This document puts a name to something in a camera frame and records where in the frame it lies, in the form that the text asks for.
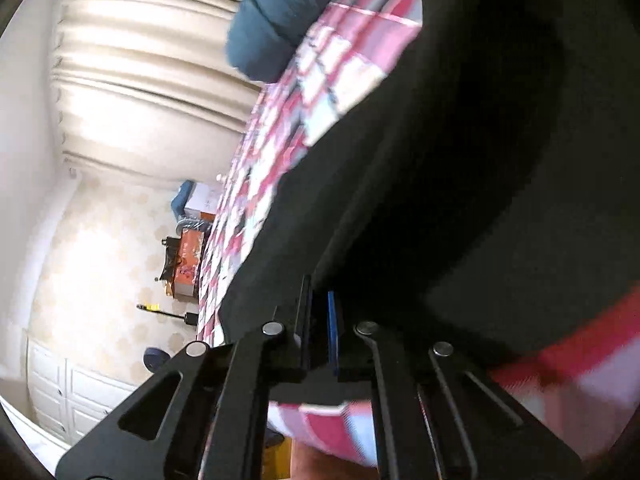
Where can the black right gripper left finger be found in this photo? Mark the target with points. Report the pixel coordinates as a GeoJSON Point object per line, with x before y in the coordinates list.
{"type": "Point", "coordinates": [203, 415]}

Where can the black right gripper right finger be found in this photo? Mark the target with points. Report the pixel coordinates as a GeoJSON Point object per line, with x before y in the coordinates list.
{"type": "Point", "coordinates": [434, 416]}

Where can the black pants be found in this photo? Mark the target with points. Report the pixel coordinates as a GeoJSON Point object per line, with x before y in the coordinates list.
{"type": "Point", "coordinates": [486, 191]}

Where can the white cabinet doors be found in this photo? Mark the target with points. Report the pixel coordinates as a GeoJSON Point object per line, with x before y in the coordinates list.
{"type": "Point", "coordinates": [69, 391]}

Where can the plaid checkered bed blanket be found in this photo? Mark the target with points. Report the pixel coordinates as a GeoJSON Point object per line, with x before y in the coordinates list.
{"type": "Point", "coordinates": [583, 387]}

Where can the orange box on floor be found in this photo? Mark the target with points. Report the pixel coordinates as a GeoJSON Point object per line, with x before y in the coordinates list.
{"type": "Point", "coordinates": [182, 265]}

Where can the white box with blue cloth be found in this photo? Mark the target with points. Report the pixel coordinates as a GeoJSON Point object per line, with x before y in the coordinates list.
{"type": "Point", "coordinates": [196, 200]}

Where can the cream pleated curtain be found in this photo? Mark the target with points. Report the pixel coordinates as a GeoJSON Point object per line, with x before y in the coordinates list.
{"type": "Point", "coordinates": [143, 88]}

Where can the dark teal pillow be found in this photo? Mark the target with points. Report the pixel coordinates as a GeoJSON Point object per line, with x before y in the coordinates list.
{"type": "Point", "coordinates": [265, 34]}

